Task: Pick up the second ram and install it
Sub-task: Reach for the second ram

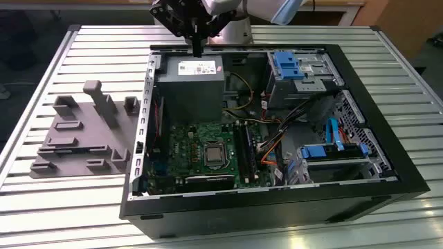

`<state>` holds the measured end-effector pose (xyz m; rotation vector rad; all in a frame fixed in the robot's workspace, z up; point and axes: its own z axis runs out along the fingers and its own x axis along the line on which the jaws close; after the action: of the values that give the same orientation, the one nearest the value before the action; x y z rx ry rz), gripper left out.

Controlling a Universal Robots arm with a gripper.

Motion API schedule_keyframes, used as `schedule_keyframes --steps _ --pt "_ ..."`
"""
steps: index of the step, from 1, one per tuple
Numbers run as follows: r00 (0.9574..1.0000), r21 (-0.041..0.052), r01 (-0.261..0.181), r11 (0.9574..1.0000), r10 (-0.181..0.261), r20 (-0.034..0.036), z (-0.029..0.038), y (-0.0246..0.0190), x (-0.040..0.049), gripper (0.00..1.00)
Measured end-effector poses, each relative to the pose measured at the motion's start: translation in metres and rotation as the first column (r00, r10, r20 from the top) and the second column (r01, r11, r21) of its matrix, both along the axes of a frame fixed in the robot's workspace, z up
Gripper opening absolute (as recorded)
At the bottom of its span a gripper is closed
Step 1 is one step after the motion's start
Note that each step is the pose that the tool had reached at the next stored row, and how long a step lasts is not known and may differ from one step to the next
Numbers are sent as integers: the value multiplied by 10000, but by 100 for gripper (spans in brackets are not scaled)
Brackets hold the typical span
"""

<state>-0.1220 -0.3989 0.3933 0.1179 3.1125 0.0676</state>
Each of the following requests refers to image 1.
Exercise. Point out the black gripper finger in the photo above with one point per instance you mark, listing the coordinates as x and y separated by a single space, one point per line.
169 20
216 24

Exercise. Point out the dark blue RAM stick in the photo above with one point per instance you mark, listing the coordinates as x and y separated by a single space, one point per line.
69 151
250 153

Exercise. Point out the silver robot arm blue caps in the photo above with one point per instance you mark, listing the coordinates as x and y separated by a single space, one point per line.
234 28

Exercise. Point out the black RAM slot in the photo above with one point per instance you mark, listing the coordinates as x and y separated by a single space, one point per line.
238 150

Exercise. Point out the blue plastic drive latch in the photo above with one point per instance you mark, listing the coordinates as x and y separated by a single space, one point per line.
288 67

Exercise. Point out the grey power supply unit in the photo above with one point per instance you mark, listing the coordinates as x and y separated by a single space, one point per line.
188 96

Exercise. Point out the white-legged wooden desk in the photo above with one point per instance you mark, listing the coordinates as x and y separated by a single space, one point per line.
332 6

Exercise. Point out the metal drive cage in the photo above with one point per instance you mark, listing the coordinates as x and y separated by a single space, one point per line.
304 90

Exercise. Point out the grey parts rack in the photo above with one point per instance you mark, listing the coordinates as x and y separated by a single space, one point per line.
85 129

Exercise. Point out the silver CPU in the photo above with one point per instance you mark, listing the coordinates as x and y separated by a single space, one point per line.
213 155

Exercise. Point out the green motherboard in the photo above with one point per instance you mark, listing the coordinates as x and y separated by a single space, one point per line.
186 160

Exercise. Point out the CPU socket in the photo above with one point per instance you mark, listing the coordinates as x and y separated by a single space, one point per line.
213 164

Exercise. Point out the grey chair foot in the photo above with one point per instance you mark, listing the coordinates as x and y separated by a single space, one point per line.
4 90

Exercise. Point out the wooden cabinet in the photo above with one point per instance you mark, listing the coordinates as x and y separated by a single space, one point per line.
408 20

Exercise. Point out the hard disk in blue carrier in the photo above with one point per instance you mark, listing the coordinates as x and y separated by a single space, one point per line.
332 153

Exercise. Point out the black graphics card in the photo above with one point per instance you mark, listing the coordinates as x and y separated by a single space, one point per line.
206 182

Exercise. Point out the metal disk bay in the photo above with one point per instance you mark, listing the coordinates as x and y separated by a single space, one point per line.
332 171

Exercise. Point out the black open PC case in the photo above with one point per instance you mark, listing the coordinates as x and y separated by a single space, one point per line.
241 215

